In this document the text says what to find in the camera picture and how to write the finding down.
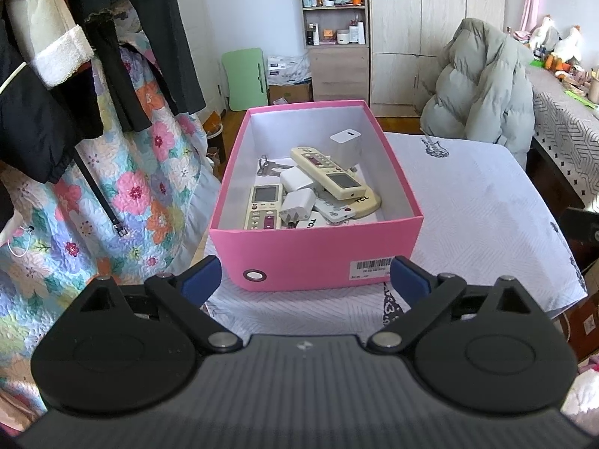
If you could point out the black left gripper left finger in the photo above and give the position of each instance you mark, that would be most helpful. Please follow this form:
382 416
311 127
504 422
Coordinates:
182 297

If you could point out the green folding table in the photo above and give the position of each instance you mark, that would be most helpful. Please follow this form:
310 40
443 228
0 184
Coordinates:
245 73

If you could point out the floral quilt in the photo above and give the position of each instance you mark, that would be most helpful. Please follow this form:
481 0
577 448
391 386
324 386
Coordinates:
159 182

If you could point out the white remote red button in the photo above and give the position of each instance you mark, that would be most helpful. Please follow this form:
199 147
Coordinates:
333 213

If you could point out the light wood wardrobe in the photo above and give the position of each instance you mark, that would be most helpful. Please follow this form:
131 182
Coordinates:
407 37

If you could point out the white patterned table cloth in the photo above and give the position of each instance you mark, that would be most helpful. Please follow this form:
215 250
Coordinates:
483 219

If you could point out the cream TCL remote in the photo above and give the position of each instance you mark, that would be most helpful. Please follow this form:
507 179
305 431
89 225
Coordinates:
364 206

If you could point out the grey-green puffer jacket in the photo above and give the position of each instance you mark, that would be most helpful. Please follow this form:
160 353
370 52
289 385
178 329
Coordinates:
483 92

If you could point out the white square charger block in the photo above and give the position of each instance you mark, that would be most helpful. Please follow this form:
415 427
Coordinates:
346 148

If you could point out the cream remote with grey screen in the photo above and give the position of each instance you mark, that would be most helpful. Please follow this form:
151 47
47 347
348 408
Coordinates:
264 206

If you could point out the silver keys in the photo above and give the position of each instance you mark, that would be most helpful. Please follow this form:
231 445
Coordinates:
267 167

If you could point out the white fleece cuff coat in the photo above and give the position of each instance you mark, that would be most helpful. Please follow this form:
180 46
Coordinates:
48 38

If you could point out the cardboard box on floor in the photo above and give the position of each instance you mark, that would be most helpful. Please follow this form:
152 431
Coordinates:
296 93

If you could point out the black belt with buckle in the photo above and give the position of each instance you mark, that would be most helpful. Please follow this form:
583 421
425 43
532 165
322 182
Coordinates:
117 224

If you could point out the black hanging garment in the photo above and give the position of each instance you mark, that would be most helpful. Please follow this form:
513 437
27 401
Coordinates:
41 127

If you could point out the pink cardboard box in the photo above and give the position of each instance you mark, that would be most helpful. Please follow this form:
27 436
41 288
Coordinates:
358 253

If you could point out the white charger plug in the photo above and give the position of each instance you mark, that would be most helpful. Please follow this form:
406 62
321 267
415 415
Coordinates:
297 206

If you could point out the white adapter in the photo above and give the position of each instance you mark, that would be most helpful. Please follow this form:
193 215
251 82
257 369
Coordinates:
294 179

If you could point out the patterned bed cover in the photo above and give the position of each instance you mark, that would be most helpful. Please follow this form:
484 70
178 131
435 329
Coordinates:
567 131

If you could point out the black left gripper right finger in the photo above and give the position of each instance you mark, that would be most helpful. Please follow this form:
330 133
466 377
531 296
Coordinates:
429 297

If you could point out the wooden shelf cabinet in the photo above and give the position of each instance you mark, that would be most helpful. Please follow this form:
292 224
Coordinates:
336 37

